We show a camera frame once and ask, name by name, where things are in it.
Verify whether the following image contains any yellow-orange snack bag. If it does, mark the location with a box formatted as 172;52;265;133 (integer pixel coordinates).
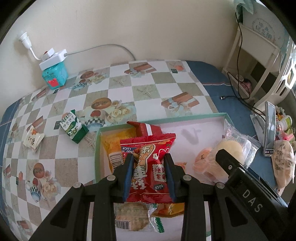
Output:
101;128;136;173

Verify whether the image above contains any round bun in clear bag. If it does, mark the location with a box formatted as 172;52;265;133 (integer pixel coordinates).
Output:
213;119;261;168

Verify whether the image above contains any white shelf unit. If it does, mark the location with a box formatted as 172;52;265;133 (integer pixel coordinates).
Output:
222;0;296;110

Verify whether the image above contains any grey power cord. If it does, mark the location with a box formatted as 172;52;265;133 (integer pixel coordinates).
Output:
66;44;136;62

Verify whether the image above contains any green milk carton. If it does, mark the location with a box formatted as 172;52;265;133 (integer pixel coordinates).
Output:
60;109;89;144

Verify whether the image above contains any teal dinosaur box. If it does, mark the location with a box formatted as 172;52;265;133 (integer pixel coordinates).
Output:
42;62;68;90

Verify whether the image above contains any checkered patterned tablecloth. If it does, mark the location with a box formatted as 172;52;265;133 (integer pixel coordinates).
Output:
0;59;278;241

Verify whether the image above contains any white wall plug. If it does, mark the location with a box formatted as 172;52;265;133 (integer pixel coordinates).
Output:
18;32;41;61

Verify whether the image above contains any black cable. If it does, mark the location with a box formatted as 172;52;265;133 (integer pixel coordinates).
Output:
219;11;266;121

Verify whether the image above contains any green-edged round cracker packet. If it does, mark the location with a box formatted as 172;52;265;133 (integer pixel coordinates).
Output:
114;202;165;233

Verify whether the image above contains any white small snack packet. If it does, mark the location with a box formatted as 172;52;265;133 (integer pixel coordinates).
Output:
23;126;45;152

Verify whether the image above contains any teal-rimmed white tray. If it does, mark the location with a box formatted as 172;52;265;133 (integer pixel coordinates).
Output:
94;112;234;241

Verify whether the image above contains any orange jelly cup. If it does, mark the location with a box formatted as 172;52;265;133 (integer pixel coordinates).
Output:
193;148;228;183

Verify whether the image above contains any red box snack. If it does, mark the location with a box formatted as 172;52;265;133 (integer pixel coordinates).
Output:
127;121;163;137

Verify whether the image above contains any white power strip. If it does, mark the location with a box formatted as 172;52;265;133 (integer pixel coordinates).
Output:
39;48;68;71

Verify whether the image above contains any smartphone on stand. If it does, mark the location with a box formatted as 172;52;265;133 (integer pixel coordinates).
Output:
263;101;276;157

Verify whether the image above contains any red heart snack bag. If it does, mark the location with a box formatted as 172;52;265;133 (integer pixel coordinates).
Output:
120;133;176;203

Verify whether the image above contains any bagged bread at right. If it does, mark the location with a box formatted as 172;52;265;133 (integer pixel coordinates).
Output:
271;140;295;190

